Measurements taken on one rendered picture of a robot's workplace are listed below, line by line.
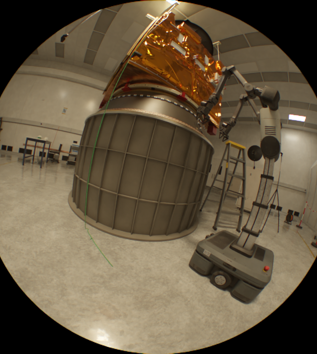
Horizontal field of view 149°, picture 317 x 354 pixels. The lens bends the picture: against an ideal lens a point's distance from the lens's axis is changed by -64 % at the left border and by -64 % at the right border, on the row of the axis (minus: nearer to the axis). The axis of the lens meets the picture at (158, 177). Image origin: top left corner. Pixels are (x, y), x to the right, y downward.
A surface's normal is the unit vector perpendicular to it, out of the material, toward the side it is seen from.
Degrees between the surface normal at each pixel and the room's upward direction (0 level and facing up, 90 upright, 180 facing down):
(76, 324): 0
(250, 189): 90
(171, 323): 0
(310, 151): 90
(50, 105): 90
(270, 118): 90
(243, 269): 45
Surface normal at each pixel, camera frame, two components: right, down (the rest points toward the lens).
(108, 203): -0.09, 0.05
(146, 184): 0.21, 0.12
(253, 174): -0.76, -0.14
